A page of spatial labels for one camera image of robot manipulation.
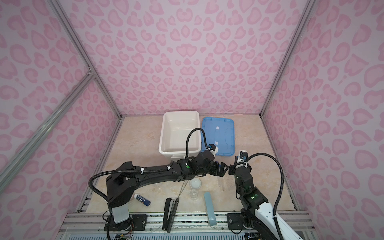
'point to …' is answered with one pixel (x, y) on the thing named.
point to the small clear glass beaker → (194, 194)
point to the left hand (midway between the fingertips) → (225, 165)
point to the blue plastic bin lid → (220, 132)
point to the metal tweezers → (180, 192)
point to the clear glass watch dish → (195, 183)
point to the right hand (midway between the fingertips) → (236, 156)
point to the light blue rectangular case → (211, 218)
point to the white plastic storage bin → (176, 126)
